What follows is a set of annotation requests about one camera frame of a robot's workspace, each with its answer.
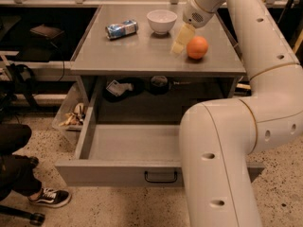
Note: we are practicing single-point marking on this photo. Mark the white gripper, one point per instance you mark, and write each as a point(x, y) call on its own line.
point(195, 13)

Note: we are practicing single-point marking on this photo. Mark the orange fruit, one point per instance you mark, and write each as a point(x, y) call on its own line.
point(197, 47)

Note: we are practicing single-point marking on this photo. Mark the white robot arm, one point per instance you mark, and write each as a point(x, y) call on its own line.
point(276, 102)

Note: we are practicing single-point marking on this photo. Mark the open grey top drawer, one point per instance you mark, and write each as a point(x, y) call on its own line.
point(126, 155)

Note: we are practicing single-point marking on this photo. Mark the white bowl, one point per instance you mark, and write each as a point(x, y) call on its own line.
point(161, 21)

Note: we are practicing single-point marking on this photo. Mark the black tape roll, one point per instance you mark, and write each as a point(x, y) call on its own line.
point(159, 85)

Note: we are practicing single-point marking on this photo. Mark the crushed blue soda can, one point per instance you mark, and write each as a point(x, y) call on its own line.
point(126, 28)

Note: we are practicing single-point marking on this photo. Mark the black bag with paper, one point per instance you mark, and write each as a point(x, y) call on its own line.
point(120, 89)

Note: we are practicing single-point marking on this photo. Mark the clear plastic bin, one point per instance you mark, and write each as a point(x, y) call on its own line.
point(69, 118)

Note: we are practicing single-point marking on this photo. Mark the black box on shelf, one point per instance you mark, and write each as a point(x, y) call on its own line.
point(47, 32)

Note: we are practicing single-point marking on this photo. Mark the black and white sneaker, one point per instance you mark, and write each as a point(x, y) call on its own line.
point(48, 197)

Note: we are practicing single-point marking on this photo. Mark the person's leg black trousers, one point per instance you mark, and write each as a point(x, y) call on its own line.
point(16, 173)

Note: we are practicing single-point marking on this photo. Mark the black office chair base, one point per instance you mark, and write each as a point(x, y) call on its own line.
point(36, 219)

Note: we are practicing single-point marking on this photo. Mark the black drawer handle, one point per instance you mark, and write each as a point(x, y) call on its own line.
point(160, 177)

